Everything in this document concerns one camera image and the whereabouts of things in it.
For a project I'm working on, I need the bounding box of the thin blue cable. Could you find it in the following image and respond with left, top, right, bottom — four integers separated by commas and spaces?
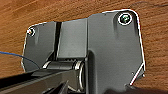
0, 51, 33, 68

